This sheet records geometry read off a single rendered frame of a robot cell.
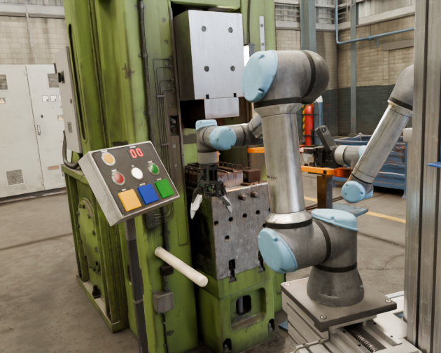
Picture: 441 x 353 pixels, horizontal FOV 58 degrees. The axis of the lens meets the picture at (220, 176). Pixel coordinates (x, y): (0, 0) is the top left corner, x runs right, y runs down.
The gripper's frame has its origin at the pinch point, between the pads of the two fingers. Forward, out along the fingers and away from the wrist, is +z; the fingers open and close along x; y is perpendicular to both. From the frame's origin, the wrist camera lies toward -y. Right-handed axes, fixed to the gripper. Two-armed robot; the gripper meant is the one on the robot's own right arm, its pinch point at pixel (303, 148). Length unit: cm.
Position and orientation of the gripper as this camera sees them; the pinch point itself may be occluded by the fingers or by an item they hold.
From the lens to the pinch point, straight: 174.3
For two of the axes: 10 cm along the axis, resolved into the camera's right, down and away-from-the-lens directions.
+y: 1.0, 9.8, 1.7
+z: -5.4, -0.9, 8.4
